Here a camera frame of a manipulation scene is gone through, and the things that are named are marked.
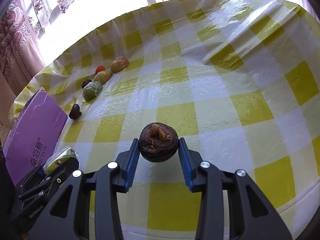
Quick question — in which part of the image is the green fruit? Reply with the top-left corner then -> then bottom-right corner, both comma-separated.
43,146 -> 78,175
82,81 -> 103,101

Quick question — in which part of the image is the dark chestnut lower left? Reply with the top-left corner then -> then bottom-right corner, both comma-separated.
69,103 -> 82,120

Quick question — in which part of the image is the purple cardboard box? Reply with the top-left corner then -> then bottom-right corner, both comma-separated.
4,88 -> 67,185

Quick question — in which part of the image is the pink floral curtain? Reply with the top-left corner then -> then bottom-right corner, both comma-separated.
1,0 -> 45,95

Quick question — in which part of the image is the yellow white checkered tablecloth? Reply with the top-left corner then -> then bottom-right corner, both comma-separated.
8,0 -> 319,238

